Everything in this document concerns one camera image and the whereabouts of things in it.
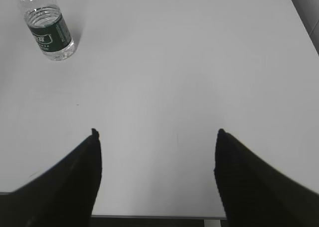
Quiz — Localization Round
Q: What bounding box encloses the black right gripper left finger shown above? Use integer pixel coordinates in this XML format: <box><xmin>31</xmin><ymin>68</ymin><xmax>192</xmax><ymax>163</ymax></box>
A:
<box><xmin>0</xmin><ymin>129</ymin><xmax>102</xmax><ymax>227</ymax></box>

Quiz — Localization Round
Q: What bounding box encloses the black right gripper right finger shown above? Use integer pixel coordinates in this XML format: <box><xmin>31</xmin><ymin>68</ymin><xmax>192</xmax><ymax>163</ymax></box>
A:
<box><xmin>214</xmin><ymin>129</ymin><xmax>319</xmax><ymax>227</ymax></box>

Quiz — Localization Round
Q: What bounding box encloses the clear water bottle green label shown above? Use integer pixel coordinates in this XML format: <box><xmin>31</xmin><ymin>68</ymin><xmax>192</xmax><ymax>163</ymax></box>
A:
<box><xmin>17</xmin><ymin>0</ymin><xmax>76</xmax><ymax>61</ymax></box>

